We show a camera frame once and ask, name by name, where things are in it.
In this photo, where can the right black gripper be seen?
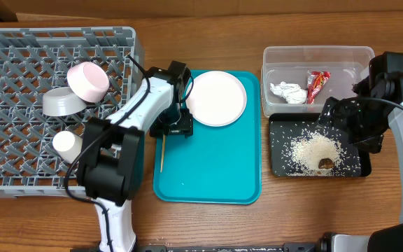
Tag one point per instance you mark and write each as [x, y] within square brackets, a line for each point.
[336, 114]

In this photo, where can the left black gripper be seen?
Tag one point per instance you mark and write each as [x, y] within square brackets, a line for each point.
[187, 125]

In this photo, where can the wooden chopstick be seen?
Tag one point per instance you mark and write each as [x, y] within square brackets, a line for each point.
[162, 153]

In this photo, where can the large white plate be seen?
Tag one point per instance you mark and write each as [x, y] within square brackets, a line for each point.
[217, 99]

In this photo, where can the red snack wrapper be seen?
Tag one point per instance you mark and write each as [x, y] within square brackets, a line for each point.
[315, 82]

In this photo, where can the white tissue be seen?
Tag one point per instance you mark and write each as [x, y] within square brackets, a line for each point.
[292, 93]

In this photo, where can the white paper cup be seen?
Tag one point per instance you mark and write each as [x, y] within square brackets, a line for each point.
[68, 145]

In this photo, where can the grey bowl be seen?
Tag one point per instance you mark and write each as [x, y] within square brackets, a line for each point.
[62, 101]

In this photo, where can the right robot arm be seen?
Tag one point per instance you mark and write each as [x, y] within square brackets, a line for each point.
[388, 93]

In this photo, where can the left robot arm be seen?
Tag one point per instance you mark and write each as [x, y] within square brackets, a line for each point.
[110, 167]

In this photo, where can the clear plastic waste bin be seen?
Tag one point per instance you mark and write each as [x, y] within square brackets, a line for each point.
[347, 66]

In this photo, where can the black food waste tray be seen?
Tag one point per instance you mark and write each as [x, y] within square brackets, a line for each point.
[282, 157]

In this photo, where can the brown food scrap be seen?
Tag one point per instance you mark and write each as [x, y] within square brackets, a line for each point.
[326, 163]

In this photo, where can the teal plastic tray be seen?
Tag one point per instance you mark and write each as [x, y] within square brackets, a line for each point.
[220, 165]

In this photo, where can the spilled rice pile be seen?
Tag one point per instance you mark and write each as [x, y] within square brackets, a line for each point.
[315, 150]

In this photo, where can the grey plastic dish rack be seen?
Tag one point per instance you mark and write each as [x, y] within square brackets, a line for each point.
[36, 60]

